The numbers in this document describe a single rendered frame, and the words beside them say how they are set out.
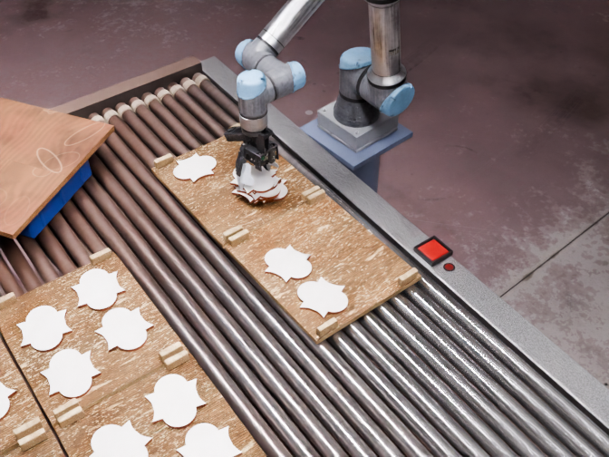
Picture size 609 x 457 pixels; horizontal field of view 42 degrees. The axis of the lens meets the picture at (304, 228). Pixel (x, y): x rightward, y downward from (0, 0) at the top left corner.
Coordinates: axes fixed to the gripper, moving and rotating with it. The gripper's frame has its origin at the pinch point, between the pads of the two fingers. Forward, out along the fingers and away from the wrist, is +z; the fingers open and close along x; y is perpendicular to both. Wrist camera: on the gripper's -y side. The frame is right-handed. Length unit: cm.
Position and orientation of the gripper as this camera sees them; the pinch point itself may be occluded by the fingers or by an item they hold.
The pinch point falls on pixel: (253, 178)
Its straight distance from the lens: 226.0
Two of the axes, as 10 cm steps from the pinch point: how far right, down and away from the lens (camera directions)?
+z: 0.2, 7.1, 7.0
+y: 7.4, 4.6, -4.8
